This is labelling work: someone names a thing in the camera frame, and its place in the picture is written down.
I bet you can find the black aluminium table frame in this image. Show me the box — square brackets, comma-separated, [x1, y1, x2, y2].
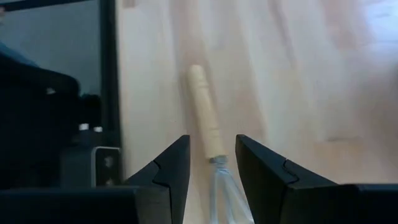
[0, 0, 122, 147]

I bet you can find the hand rake with wooden handle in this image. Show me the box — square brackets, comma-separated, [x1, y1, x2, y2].
[186, 64, 254, 224]

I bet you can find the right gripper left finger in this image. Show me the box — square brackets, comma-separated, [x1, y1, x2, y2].
[124, 134, 191, 224]

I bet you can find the black camera mount with bracket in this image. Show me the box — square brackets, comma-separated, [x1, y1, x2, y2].
[0, 52, 122, 190]

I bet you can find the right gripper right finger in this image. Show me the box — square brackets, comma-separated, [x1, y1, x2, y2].
[235, 134, 352, 224]

